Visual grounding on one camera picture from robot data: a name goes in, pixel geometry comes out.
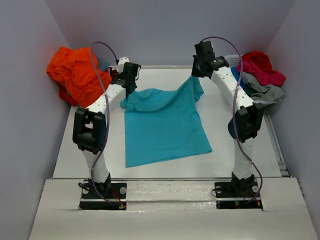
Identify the teal t shirt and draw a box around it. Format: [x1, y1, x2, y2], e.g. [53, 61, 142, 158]
[120, 76, 212, 168]

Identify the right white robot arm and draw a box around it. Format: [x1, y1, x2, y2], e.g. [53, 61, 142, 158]
[191, 40, 264, 199]

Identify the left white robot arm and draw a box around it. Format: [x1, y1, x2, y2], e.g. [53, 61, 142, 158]
[72, 57, 142, 199]

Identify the dark red folded shirt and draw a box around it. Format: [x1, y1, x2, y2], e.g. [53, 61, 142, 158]
[107, 66, 118, 81]

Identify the white plastic laundry basket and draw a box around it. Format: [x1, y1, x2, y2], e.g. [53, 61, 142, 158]
[223, 54, 280, 108]

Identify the blue t shirt in basket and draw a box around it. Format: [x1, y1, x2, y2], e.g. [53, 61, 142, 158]
[231, 66, 248, 91]

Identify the orange t shirt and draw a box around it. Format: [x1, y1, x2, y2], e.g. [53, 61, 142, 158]
[46, 46, 112, 108]

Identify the green garment in basket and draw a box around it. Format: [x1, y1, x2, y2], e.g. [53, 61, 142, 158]
[245, 88, 261, 99]

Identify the red t shirt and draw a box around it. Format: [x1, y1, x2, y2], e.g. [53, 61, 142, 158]
[241, 51, 274, 73]

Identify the magenta t shirt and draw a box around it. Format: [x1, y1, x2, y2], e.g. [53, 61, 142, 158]
[242, 61, 286, 87]

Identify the grey t shirt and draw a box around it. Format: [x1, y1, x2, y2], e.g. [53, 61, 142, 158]
[241, 72, 285, 102]

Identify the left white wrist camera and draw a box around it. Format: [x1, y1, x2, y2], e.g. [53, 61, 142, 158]
[117, 56, 130, 73]

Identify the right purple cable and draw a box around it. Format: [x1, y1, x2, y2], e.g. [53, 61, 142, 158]
[199, 36, 263, 208]

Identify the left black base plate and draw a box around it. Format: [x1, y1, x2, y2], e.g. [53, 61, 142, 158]
[78, 180, 127, 211]

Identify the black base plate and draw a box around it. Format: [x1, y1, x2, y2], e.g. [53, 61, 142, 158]
[210, 181, 263, 210]
[78, 180, 127, 211]

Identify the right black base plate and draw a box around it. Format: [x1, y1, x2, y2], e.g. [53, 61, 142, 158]
[210, 181, 263, 210]

